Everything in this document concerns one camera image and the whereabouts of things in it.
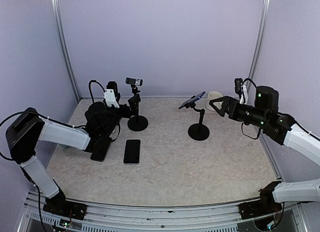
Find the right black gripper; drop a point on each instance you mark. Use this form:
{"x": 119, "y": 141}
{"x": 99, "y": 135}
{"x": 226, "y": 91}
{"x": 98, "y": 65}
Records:
{"x": 231, "y": 101}

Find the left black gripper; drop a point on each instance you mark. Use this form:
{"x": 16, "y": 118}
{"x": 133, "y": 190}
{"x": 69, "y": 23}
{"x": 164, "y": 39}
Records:
{"x": 127, "y": 113}

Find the tall black phone stand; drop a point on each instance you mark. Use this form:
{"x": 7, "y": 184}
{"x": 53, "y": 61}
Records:
{"x": 136, "y": 123}

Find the grey phone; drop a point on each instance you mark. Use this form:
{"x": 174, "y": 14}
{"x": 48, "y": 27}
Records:
{"x": 132, "y": 152}

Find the black smartphone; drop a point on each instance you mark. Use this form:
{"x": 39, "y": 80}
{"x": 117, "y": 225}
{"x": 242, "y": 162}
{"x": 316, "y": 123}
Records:
{"x": 100, "y": 151}

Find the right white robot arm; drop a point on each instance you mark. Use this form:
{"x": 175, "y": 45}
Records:
{"x": 283, "y": 129}

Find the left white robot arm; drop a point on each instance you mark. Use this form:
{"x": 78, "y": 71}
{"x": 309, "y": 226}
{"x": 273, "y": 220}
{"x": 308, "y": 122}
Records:
{"x": 95, "y": 138}

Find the blue phone on short stand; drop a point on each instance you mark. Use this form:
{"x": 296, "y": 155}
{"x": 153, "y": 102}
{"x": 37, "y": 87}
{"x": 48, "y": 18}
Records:
{"x": 190, "y": 102}

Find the short black phone stand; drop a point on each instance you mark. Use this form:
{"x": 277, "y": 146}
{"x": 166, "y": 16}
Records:
{"x": 199, "y": 131}

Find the cream ceramic mug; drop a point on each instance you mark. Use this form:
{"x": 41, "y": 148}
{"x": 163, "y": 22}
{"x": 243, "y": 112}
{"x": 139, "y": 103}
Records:
{"x": 212, "y": 95}

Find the blue and white cup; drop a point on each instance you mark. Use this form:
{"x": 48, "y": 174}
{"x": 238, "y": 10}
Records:
{"x": 65, "y": 147}

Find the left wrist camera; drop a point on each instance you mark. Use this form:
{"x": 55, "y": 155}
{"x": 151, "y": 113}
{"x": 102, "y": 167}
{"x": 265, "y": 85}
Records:
{"x": 112, "y": 95}

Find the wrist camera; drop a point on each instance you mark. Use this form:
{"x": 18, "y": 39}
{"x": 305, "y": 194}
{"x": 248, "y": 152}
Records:
{"x": 241, "y": 90}
{"x": 112, "y": 95}

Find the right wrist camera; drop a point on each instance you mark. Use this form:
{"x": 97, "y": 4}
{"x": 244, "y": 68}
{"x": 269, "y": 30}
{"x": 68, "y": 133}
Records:
{"x": 241, "y": 90}

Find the right aluminium corner post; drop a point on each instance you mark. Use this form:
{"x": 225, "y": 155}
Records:
{"x": 260, "y": 37}

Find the aluminium corner post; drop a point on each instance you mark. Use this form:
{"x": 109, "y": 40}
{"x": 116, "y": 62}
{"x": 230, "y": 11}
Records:
{"x": 260, "y": 37}
{"x": 64, "y": 49}

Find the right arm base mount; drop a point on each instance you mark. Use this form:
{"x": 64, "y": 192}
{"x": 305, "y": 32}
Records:
{"x": 257, "y": 208}

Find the aluminium front rail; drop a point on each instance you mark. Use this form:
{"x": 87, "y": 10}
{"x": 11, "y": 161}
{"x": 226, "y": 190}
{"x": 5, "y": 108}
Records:
{"x": 102, "y": 217}

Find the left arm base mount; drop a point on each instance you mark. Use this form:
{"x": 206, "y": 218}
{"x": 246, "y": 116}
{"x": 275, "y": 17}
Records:
{"x": 69, "y": 209}

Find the left aluminium corner post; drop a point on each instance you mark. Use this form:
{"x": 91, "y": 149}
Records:
{"x": 64, "y": 49}

